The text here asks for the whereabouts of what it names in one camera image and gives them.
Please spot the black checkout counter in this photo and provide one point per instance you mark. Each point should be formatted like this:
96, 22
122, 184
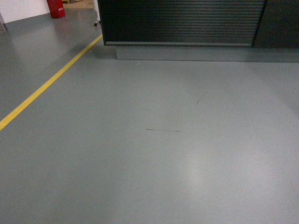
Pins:
202, 30

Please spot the red bin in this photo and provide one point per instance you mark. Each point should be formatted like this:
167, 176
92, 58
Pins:
56, 8

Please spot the white wheeled cart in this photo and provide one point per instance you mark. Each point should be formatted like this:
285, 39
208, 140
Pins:
97, 12

